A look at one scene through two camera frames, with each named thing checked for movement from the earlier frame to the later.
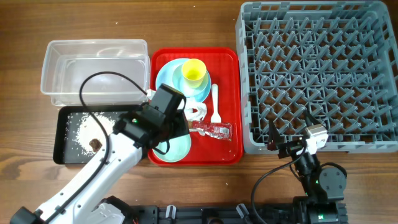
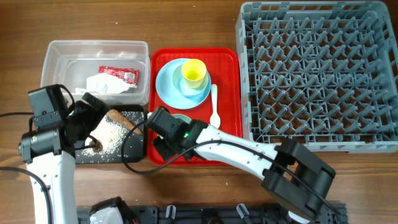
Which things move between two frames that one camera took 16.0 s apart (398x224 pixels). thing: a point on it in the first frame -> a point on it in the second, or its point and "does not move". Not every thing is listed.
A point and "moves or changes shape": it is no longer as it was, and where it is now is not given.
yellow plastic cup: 193,71 does not move
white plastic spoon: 216,117 does not move
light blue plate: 165,76 does not move
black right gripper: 288,148 -> 166,153
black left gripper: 183,128 -> 93,116
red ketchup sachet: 216,130 moves or changes shape
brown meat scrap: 96,144 does not move
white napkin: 194,111 -> 105,83
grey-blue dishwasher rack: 338,60 does not move
